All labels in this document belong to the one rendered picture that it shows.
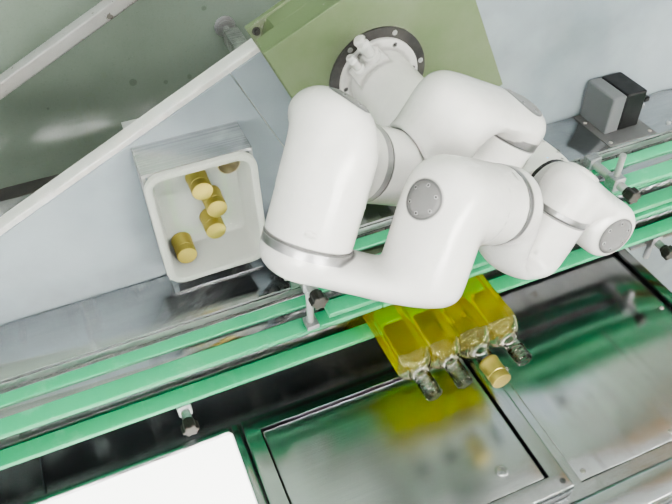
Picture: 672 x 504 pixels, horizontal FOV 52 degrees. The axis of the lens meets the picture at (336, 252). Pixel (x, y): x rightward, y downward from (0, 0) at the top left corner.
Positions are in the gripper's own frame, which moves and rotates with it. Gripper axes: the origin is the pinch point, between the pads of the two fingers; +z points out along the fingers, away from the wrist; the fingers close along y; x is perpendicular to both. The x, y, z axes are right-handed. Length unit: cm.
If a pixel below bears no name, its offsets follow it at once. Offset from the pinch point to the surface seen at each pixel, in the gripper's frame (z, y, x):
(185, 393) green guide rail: 5, 46, 45
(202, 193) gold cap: 14.7, 40.5, 12.7
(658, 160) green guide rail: 3.9, -45.3, 10.2
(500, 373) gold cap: -17.1, -0.4, 33.8
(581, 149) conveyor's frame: 10.8, -32.0, 9.9
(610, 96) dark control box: 13.0, -37.3, 0.5
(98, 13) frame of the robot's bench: 75, 47, 2
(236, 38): 85, 14, 11
